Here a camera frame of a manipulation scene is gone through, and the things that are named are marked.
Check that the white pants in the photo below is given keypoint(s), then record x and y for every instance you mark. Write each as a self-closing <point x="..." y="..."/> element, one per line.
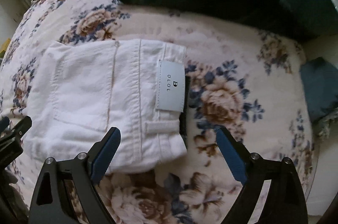
<point x="92" y="97"/>

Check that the yellow box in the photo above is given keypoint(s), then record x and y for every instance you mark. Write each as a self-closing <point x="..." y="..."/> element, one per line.
<point x="4" y="46"/>

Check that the folded dark jeans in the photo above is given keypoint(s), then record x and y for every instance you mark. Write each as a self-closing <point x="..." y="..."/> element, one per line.
<point x="185" y="107"/>

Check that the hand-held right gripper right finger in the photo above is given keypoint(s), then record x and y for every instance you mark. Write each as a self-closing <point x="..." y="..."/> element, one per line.
<point x="232" y="155"/>

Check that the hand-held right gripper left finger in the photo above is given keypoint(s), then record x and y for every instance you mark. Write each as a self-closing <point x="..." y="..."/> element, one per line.
<point x="105" y="155"/>

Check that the floral blanket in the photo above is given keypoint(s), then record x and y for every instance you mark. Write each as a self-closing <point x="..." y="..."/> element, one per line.
<point x="224" y="107"/>

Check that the folded blue cloth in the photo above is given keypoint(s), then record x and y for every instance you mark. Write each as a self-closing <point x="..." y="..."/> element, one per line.
<point x="319" y="86"/>

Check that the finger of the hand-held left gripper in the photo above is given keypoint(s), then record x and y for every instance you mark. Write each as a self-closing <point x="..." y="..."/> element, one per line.
<point x="4" y="123"/>
<point x="21" y="127"/>

